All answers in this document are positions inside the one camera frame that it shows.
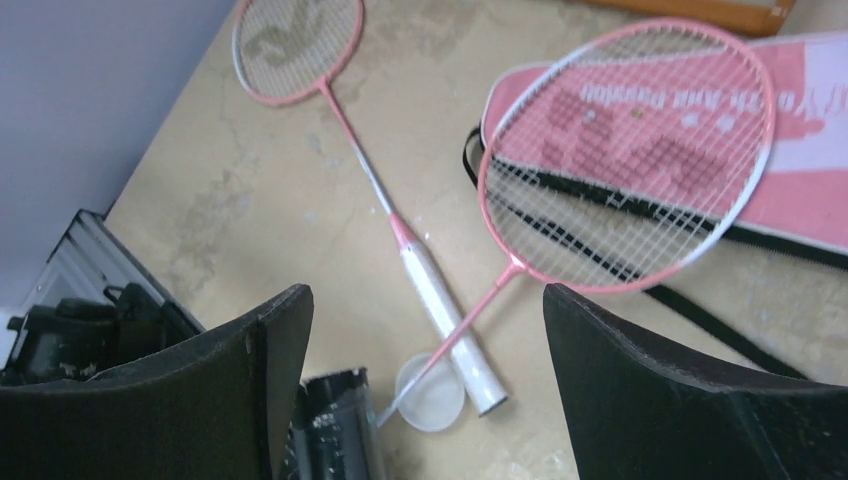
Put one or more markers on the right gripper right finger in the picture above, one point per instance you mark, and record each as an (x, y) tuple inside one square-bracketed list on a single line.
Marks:
[(641, 406)]

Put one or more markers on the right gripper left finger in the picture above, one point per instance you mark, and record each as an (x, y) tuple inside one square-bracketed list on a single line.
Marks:
[(214, 406)]

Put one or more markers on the black shuttlecock tube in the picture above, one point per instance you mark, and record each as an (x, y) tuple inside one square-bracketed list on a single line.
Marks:
[(333, 432)]

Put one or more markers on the clear plastic tube lid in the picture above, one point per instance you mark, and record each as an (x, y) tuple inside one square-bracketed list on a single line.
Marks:
[(436, 401)]

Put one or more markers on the pink white badminton racket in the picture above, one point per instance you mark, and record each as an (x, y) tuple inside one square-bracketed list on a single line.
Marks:
[(626, 160)]

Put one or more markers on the pink badminton racket left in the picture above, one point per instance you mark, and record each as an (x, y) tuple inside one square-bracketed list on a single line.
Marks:
[(286, 51)]

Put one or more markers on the pink sport racket bag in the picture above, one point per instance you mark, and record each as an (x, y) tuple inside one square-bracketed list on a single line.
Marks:
[(800, 203)]

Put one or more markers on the wooden three-tier shelf rack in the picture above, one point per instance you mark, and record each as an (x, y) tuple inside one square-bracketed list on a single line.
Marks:
[(752, 18)]

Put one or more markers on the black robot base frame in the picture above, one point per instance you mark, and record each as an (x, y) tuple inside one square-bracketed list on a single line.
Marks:
[(94, 307)]

